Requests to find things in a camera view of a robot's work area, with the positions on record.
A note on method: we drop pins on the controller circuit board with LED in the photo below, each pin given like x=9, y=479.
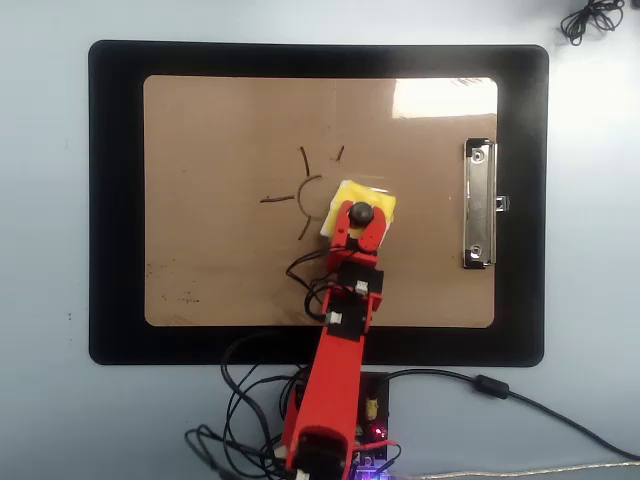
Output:
x=375, y=440

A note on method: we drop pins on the silver metal clipboard clip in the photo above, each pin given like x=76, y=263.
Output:
x=477, y=205

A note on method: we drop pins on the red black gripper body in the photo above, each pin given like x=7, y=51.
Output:
x=357, y=272

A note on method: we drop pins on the brown clipboard board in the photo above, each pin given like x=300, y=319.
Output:
x=225, y=125

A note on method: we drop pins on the yellow white sponge with knob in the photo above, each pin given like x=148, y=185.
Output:
x=372, y=197

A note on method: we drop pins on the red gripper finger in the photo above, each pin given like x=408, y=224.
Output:
x=342, y=227
x=374, y=232

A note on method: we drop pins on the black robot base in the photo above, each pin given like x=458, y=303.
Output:
x=378, y=387

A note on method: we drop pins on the black rubber mat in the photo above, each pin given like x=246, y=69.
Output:
x=115, y=200

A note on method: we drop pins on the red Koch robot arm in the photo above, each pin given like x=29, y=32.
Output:
x=330, y=390

